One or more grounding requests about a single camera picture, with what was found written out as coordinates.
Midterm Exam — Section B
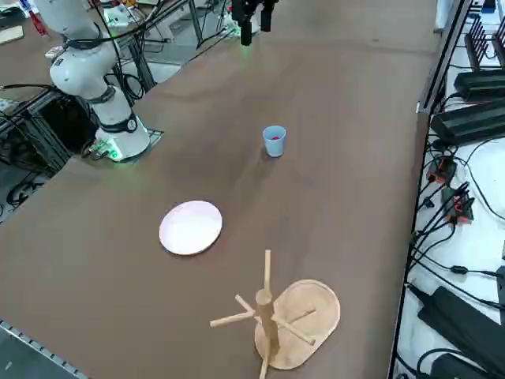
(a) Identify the blue plastic cup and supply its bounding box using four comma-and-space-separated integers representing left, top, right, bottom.
262, 125, 287, 159

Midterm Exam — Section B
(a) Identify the pink round plate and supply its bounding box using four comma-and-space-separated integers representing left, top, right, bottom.
159, 200, 223, 256

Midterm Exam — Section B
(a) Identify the wooden cup rack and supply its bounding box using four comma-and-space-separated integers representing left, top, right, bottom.
209, 249, 341, 379

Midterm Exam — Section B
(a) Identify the red bottle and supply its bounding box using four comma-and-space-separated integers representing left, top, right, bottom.
29, 8, 51, 39

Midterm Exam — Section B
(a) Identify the black slotted stand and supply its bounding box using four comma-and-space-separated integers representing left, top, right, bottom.
464, 14, 505, 73

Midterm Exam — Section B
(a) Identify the black power brick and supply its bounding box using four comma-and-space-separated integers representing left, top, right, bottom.
453, 67, 505, 102
428, 349, 488, 379
417, 284, 505, 370
429, 99, 505, 146

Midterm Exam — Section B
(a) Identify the orange black connector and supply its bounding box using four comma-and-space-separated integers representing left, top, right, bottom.
428, 155, 458, 186
440, 182, 475, 225

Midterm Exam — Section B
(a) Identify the wooden board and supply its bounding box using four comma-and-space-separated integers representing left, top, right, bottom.
0, 24, 25, 47

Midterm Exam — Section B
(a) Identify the aluminium frame post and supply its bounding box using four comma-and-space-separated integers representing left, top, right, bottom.
416, 0, 474, 114

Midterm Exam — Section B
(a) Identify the black aluminium frame stand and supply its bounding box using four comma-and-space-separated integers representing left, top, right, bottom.
0, 83, 102, 177

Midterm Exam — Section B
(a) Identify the grey aluminium edge rail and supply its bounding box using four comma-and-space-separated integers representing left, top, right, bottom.
0, 318, 88, 379

